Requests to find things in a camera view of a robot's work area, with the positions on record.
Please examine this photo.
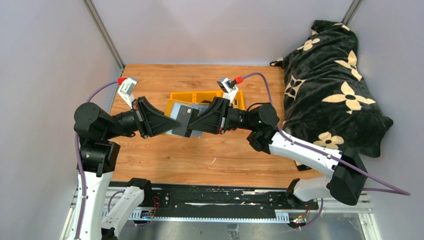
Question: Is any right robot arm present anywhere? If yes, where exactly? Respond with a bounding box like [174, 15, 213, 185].
[188, 97, 367, 209]

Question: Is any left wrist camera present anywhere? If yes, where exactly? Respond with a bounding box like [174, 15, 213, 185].
[117, 77, 139, 109]

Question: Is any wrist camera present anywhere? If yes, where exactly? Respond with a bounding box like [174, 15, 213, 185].
[117, 77, 139, 109]
[216, 77, 239, 103]

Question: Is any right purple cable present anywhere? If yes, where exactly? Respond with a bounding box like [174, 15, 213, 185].
[234, 72, 412, 229]

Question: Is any yellow leather card holder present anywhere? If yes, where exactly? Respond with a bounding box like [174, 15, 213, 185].
[164, 99, 209, 138]

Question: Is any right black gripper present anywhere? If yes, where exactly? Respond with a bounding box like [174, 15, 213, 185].
[187, 97, 257, 135]

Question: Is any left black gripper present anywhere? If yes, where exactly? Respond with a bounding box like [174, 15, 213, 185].
[104, 95, 182, 138]

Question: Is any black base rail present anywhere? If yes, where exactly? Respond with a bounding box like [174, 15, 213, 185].
[120, 183, 320, 220]

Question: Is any right yellow bin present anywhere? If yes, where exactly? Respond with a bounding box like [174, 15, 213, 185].
[232, 90, 246, 110]

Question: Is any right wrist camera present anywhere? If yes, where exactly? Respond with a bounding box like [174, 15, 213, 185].
[216, 77, 239, 103]

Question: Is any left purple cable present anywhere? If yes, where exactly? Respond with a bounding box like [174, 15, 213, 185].
[73, 77, 128, 240]

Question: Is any black floral blanket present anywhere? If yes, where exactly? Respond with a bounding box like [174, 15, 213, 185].
[270, 20, 394, 158]

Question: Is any purple cable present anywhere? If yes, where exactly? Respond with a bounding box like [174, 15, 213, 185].
[234, 72, 412, 229]
[73, 77, 128, 240]

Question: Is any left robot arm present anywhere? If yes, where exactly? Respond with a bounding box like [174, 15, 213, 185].
[68, 97, 181, 240]

